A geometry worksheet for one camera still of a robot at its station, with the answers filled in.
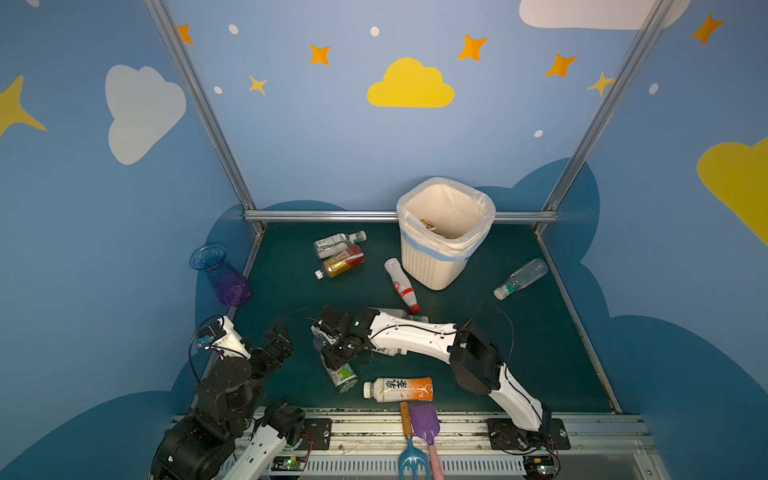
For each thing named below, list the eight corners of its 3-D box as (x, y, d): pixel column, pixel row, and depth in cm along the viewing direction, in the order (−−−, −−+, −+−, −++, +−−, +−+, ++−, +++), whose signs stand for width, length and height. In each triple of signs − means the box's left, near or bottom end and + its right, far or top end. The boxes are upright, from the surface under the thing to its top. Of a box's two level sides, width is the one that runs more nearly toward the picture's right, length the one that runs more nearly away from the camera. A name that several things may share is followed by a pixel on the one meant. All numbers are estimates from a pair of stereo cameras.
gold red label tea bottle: (322, 286, 105) (319, 277, 100) (315, 276, 107) (312, 266, 103) (365, 263, 111) (365, 254, 107) (358, 254, 114) (357, 244, 110)
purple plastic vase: (217, 306, 100) (183, 267, 83) (226, 285, 106) (196, 244, 89) (246, 307, 100) (219, 268, 83) (254, 285, 106) (229, 244, 89)
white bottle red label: (410, 315, 97) (411, 309, 94) (383, 266, 110) (383, 260, 107) (422, 310, 98) (424, 304, 95) (395, 262, 111) (395, 256, 108)
